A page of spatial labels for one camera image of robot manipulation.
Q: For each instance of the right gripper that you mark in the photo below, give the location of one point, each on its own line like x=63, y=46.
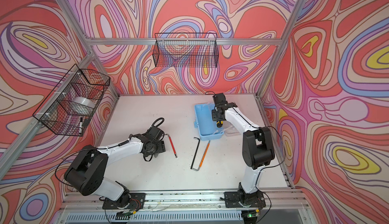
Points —
x=215, y=117

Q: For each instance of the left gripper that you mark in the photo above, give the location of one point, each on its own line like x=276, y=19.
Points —
x=161, y=148

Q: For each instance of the blue plastic tool box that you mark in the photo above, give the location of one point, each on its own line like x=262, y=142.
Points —
x=207, y=128

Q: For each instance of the red hex key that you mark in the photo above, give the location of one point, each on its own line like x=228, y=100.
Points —
x=172, y=145

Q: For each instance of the yellow black utility knife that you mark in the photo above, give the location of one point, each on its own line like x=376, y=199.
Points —
x=219, y=124

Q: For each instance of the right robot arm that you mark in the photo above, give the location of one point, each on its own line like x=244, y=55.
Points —
x=257, y=151

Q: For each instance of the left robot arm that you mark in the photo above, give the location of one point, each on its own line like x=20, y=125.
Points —
x=87, y=170

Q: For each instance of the black hex key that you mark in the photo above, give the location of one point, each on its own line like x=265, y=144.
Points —
x=195, y=154

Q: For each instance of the black marker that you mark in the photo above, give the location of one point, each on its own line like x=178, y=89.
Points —
x=81, y=126

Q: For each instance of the silver tape roll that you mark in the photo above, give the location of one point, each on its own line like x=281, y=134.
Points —
x=84, y=102

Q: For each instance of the back wire basket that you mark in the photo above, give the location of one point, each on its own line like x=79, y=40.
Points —
x=193, y=50

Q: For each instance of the wire basket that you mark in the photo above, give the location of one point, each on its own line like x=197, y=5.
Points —
x=193, y=50
x=62, y=116

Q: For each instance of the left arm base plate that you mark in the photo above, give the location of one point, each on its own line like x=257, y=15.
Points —
x=130, y=201

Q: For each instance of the left wire basket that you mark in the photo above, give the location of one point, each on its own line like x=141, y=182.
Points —
x=62, y=116

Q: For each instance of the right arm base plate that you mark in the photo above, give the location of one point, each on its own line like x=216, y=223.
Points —
x=239, y=199

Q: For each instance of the aluminium front rail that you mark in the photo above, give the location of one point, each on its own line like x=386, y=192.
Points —
x=277, y=206

